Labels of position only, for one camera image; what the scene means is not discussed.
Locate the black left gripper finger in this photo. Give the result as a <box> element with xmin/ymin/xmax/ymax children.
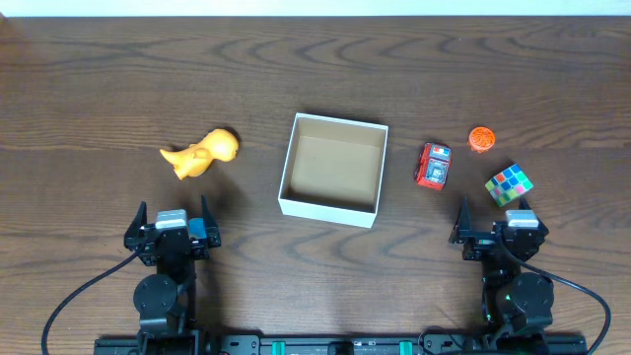
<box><xmin>201</xmin><ymin>195</ymin><xmax>218</xmax><ymax>231</ymax></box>
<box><xmin>124</xmin><ymin>201</ymin><xmax>147</xmax><ymax>240</ymax></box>

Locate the blue ball toy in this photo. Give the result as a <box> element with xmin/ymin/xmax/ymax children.
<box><xmin>188</xmin><ymin>218</ymin><xmax>207</xmax><ymax>239</ymax></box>

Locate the colourful puzzle cube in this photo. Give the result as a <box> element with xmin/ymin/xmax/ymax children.
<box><xmin>485</xmin><ymin>164</ymin><xmax>533</xmax><ymax>207</ymax></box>

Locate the red toy car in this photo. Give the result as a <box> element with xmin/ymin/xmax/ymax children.
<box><xmin>414</xmin><ymin>143</ymin><xmax>452</xmax><ymax>190</ymax></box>

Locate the orange round cap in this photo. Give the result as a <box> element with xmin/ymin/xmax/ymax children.
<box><xmin>467</xmin><ymin>126</ymin><xmax>496</xmax><ymax>153</ymax></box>

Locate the white cardboard box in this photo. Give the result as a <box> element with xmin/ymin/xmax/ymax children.
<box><xmin>278</xmin><ymin>112</ymin><xmax>388</xmax><ymax>229</ymax></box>

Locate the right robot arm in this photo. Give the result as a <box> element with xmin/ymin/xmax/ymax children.
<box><xmin>449</xmin><ymin>199</ymin><xmax>554</xmax><ymax>342</ymax></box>

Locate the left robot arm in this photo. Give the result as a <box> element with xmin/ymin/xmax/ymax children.
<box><xmin>123</xmin><ymin>198</ymin><xmax>221</xmax><ymax>338</ymax></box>

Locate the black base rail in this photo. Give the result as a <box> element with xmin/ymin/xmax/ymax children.
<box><xmin>94</xmin><ymin>331</ymin><xmax>588</xmax><ymax>355</ymax></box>

